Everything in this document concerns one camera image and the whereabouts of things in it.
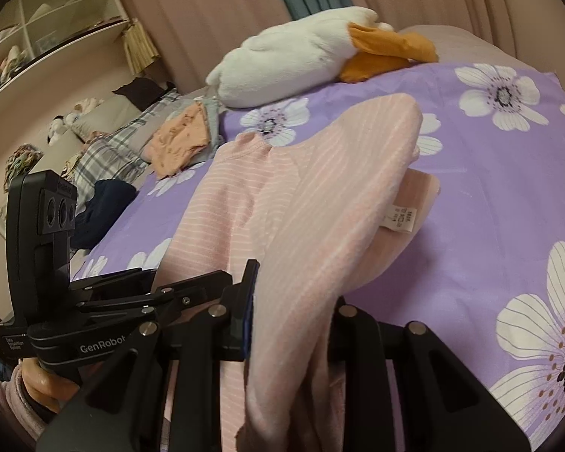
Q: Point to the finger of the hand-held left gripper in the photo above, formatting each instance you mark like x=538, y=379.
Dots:
x=169, y=297
x=117, y=281

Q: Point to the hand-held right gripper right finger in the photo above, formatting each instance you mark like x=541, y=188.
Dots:
x=358, y=339

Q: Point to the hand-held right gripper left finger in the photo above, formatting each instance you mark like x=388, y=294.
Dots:
x=249, y=320

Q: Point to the pink striped small garment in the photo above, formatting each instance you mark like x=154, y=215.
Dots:
x=310, y=207

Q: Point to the person's left forearm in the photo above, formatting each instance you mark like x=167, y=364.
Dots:
x=14, y=405

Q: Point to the person's left hand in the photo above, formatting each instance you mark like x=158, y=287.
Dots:
x=47, y=383

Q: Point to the dark navy cloth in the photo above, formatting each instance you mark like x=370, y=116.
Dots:
x=106, y=207

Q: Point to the multicoloured knitted item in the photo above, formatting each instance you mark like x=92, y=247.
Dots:
x=22, y=165

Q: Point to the grey plaid cloth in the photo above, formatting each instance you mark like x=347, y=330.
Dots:
x=108, y=150

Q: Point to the black and white plush toy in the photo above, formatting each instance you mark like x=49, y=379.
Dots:
x=61, y=125

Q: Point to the orange-pink garment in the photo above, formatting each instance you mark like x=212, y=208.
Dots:
x=181, y=143

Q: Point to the black cloth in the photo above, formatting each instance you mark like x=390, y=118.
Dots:
x=143, y=90

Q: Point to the purple floral bed sheet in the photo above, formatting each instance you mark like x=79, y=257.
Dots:
x=489, y=188

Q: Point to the yellow tasselled cloth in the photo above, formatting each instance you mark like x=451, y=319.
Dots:
x=141, y=47

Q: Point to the white open shelf unit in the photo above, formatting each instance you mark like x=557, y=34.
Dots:
x=52, y=19

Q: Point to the white plush goose toy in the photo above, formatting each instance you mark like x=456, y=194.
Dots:
x=292, y=52

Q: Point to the beige curtain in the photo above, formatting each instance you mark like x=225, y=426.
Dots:
x=207, y=9

